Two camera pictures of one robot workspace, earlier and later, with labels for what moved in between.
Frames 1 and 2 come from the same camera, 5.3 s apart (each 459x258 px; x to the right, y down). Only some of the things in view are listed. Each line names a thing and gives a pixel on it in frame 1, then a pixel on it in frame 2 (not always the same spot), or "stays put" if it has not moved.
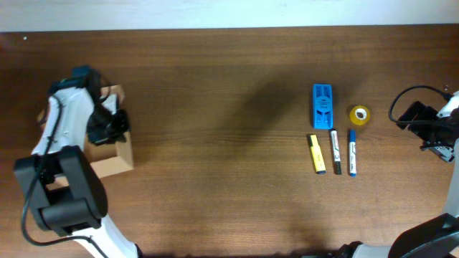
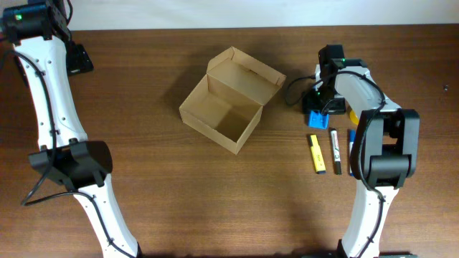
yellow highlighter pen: (317, 155) stays put
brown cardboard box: (107, 158) to (227, 103)
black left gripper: (117, 135) to (81, 60)
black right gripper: (444, 152) to (308, 102)
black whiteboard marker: (336, 147) stays put
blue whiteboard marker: (353, 153) stays put
